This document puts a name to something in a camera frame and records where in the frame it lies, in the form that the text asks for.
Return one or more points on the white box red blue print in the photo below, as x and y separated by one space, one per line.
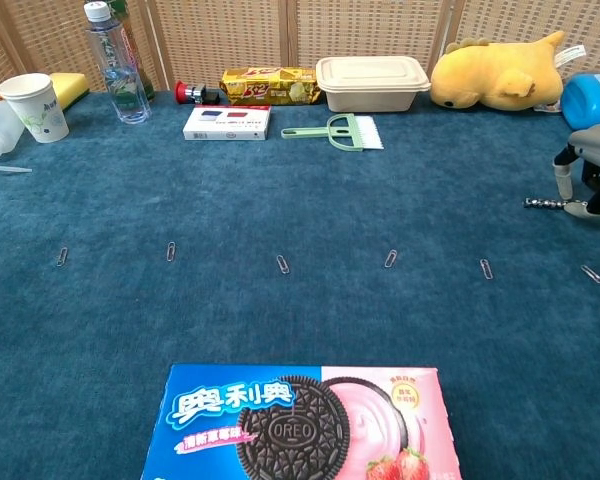
227 122

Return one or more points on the white paper cup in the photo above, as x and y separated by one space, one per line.
35 110

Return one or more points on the yellow plush toy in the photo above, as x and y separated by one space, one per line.
490 70

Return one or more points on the beige lidded lunch box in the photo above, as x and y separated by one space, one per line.
370 85

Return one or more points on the wicker folding screen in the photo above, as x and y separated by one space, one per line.
230 30

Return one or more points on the blue carpet table cover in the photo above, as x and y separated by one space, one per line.
300 200

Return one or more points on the green white hand brush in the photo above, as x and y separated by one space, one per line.
350 132

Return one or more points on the green label tea bottle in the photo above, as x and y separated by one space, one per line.
140 70

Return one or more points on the yellow sponge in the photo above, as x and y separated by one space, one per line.
72 85

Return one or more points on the blue pink Oreo box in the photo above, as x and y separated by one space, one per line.
290 430

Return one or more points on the yellow biscuit pack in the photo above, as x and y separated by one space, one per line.
270 87

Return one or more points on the clear plastic water bottle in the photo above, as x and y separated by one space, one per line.
122 85

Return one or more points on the silver paper clip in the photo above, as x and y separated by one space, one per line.
282 264
486 268
592 274
170 251
390 258
62 256

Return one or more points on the silver bead chain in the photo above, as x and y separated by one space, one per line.
542 202

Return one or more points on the red emergency stop button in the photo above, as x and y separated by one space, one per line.
182 91

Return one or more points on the blue detergent bottle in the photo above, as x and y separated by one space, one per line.
595 100

